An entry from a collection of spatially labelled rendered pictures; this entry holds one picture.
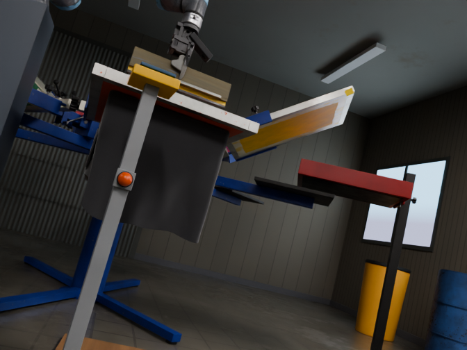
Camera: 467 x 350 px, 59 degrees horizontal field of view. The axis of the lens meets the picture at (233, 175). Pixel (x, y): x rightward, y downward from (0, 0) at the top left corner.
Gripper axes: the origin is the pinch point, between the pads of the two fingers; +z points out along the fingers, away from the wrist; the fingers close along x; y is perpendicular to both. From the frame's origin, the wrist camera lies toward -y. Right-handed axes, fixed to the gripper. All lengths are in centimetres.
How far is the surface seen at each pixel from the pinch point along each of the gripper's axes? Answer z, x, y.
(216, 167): 28.5, 6.3, -20.7
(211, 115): 13.5, 15.2, -11.5
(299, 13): -186, -213, -127
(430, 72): -186, -204, -297
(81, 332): 85, 35, 10
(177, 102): 13.4, 15.2, 0.9
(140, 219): 54, 5, 0
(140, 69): 15.4, 38.9, 16.6
